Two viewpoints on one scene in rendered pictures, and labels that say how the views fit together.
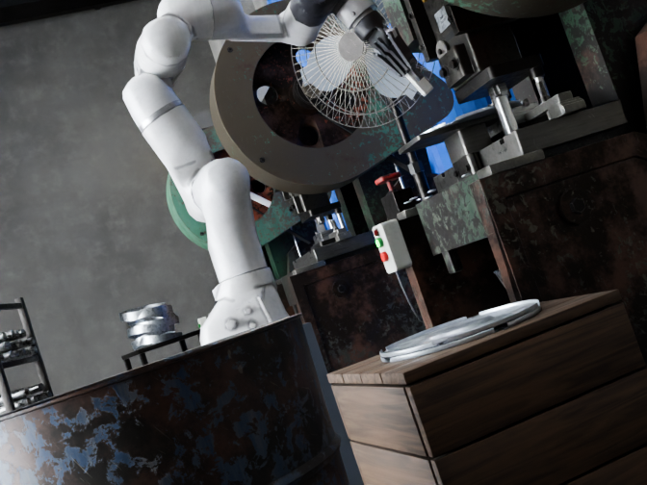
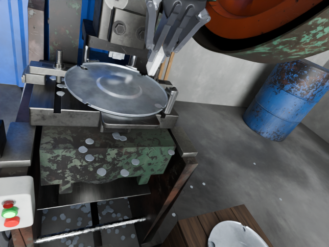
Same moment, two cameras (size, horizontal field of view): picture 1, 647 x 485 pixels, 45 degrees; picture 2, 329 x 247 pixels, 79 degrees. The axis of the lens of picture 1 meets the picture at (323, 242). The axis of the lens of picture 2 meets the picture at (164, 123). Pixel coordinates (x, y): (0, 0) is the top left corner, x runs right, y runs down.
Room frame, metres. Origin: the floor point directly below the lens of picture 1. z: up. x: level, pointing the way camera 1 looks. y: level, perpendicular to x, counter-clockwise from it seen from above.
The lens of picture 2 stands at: (1.93, 0.10, 1.06)
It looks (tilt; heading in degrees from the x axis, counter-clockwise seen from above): 33 degrees down; 254
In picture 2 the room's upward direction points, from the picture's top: 22 degrees clockwise
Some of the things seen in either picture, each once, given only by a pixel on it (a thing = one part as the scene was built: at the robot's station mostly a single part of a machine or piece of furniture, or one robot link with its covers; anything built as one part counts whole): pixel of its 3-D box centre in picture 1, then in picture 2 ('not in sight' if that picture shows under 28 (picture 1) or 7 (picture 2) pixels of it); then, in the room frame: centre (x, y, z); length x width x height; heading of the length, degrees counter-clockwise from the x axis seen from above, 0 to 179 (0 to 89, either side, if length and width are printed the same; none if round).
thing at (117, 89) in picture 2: (466, 124); (120, 86); (1.95, -0.44, 0.78); 0.29 x 0.29 x 0.01
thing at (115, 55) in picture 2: (497, 93); (117, 51); (1.98, -0.55, 0.84); 0.05 x 0.03 x 0.04; 18
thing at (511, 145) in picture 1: (522, 152); (108, 94); (1.99, -0.56, 0.68); 0.45 x 0.30 x 0.06; 18
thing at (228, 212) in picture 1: (230, 217); not in sight; (1.65, 0.17, 0.71); 0.18 x 0.11 x 0.25; 24
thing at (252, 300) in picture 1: (236, 312); not in sight; (1.68, 0.23, 0.52); 0.22 x 0.19 x 0.14; 104
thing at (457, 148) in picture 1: (458, 154); (119, 113); (1.93, -0.39, 0.72); 0.25 x 0.14 x 0.14; 108
